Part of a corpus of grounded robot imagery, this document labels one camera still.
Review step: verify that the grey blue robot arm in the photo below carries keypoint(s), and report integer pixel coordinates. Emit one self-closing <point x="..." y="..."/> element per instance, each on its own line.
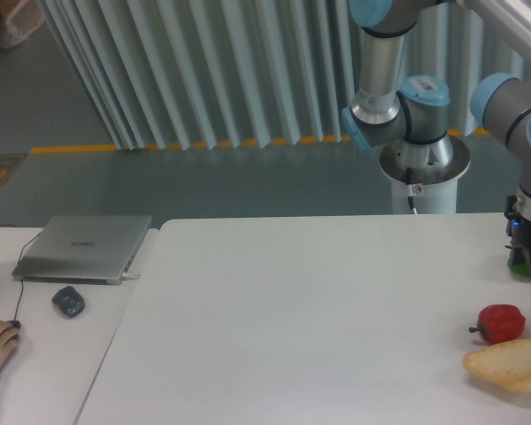
<point x="409" y="120"/>

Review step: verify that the green bell pepper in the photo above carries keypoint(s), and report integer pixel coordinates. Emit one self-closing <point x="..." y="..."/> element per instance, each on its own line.
<point x="519" y="267"/>

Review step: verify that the red bell pepper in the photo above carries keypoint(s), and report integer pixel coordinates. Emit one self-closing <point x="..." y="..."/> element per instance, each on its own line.
<point x="499" y="323"/>

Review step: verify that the toasted bread slice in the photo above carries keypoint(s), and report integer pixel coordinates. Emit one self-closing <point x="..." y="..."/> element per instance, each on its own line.
<point x="506" y="364"/>

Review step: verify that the white usb plug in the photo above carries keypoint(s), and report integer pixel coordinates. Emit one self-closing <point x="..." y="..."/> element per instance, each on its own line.
<point x="130" y="277"/>

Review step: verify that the white folding partition screen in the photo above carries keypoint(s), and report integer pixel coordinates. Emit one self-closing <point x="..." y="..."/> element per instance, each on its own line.
<point x="212" y="72"/>

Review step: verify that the silver closed laptop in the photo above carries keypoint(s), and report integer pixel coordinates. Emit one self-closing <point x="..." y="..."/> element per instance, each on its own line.
<point x="88" y="249"/>

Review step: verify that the dark grey earbuds case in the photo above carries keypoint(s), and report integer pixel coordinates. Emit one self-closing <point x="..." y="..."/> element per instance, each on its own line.
<point x="69" y="302"/>

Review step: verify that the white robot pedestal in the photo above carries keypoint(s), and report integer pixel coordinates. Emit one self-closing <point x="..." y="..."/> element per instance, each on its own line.
<point x="424" y="178"/>

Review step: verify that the aluminium frame bar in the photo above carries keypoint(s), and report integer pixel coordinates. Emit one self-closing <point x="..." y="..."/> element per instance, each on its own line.
<point x="511" y="19"/>

